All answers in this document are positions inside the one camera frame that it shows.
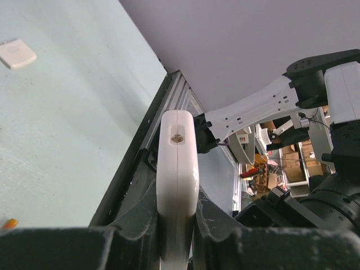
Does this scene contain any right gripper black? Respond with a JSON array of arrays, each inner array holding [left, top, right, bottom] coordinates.
[[235, 174, 359, 231]]

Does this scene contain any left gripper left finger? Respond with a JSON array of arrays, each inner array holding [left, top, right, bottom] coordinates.
[[106, 181, 160, 269]]

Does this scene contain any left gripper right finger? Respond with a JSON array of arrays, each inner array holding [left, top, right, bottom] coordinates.
[[192, 190, 242, 269]]

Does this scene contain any white remote control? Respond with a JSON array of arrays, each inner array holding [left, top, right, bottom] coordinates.
[[156, 110, 199, 269]]

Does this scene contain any white battery cover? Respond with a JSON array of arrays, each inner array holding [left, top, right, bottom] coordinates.
[[1, 39, 37, 70]]

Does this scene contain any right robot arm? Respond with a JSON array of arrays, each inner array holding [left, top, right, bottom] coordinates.
[[194, 49, 359, 233]]

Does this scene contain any red orange battery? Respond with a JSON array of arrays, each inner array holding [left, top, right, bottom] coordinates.
[[2, 218, 19, 230]]

